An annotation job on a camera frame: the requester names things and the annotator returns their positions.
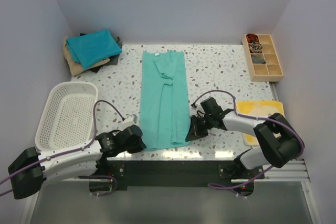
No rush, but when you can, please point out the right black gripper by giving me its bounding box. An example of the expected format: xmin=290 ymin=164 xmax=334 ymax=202
xmin=185 ymin=114 xmax=213 ymax=142

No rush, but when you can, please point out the mint green t shirt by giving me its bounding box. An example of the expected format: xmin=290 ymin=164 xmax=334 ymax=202
xmin=140 ymin=50 xmax=191 ymax=151

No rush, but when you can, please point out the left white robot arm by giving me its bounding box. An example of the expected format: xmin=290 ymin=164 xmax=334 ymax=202
xmin=8 ymin=125 xmax=146 ymax=200

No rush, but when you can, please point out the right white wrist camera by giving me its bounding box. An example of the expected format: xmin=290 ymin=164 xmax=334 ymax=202
xmin=191 ymin=103 xmax=205 ymax=117

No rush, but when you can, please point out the red black patterned cloth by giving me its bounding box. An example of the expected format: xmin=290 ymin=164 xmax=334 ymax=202
xmin=246 ymin=34 xmax=260 ymax=44

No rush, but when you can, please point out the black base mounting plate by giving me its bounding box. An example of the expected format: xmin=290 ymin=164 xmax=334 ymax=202
xmin=80 ymin=161 xmax=264 ymax=192

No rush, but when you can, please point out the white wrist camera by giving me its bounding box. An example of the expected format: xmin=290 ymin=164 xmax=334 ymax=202
xmin=191 ymin=103 xmax=205 ymax=117
xmin=121 ymin=114 xmax=138 ymax=129

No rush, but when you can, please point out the grey patterned rolled cloth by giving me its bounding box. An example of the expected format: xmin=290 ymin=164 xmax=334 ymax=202
xmin=249 ymin=43 xmax=263 ymax=54

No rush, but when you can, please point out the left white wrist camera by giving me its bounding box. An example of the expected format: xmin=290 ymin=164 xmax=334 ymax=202
xmin=121 ymin=114 xmax=138 ymax=129

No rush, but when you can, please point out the white plastic laundry basket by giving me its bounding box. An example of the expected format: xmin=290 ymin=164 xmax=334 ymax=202
xmin=35 ymin=81 xmax=98 ymax=151

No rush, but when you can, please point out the folded teal t shirt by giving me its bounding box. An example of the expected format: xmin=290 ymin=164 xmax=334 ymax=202
xmin=66 ymin=29 xmax=122 ymax=70

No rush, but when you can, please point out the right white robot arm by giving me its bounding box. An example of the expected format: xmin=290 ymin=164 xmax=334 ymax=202
xmin=185 ymin=97 xmax=304 ymax=178

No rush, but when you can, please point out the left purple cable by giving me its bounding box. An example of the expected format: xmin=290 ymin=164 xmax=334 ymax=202
xmin=0 ymin=99 xmax=127 ymax=197

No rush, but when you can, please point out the folded tan t shirt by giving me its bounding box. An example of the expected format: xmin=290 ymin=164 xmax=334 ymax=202
xmin=62 ymin=37 xmax=110 ymax=77

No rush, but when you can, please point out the dark grey rolled cloth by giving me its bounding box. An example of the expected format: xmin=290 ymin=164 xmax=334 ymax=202
xmin=251 ymin=55 xmax=266 ymax=64

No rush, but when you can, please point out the yellow chick towel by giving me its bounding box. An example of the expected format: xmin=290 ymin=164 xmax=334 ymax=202
xmin=236 ymin=100 xmax=285 ymax=146

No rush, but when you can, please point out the wooden compartment box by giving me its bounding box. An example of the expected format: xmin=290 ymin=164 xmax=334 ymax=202
xmin=242 ymin=34 xmax=284 ymax=82

